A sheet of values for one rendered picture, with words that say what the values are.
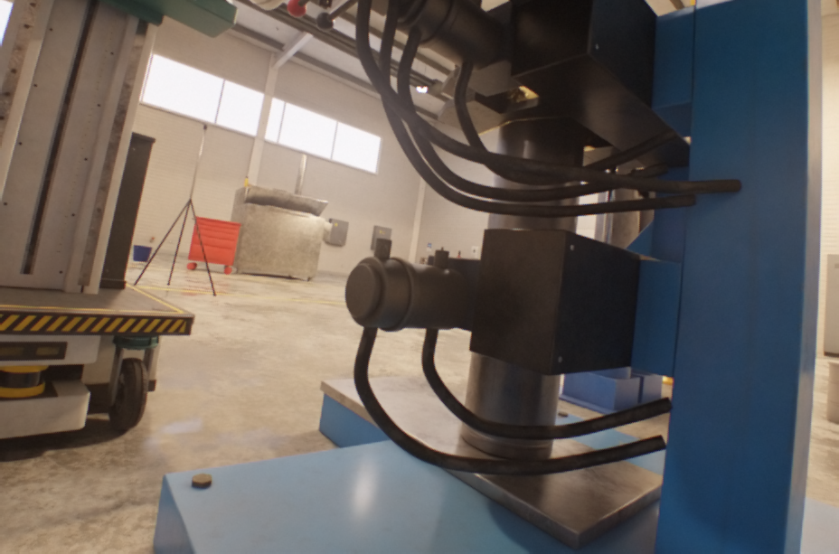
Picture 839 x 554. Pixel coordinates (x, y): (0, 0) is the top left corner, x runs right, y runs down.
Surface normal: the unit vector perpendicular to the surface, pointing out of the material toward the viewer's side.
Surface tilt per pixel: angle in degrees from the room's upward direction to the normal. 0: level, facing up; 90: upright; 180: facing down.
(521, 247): 90
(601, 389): 90
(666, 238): 90
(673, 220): 90
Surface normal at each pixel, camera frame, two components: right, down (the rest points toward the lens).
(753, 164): -0.76, -0.18
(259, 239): 0.56, -0.01
